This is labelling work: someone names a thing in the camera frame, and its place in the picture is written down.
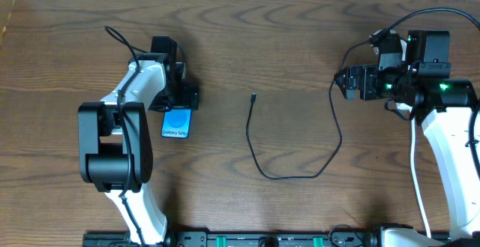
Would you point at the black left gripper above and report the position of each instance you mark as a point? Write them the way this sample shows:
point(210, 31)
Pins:
point(186, 99)

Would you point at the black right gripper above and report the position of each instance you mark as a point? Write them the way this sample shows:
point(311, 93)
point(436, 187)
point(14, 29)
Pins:
point(360, 82)

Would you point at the blue Samsung Galaxy smartphone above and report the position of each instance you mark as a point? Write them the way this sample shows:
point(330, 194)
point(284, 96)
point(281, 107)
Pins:
point(176, 124)

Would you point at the white power strip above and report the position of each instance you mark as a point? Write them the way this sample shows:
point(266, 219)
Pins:
point(403, 106)

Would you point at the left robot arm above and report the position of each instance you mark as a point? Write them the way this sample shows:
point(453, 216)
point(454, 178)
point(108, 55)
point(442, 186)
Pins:
point(115, 148)

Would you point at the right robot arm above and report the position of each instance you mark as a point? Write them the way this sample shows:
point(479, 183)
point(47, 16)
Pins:
point(414, 74)

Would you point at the brown cardboard panel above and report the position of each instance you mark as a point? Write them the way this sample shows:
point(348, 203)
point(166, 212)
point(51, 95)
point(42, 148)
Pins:
point(6, 8)

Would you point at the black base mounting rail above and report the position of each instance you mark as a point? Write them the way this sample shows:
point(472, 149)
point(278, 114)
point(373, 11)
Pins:
point(203, 239)

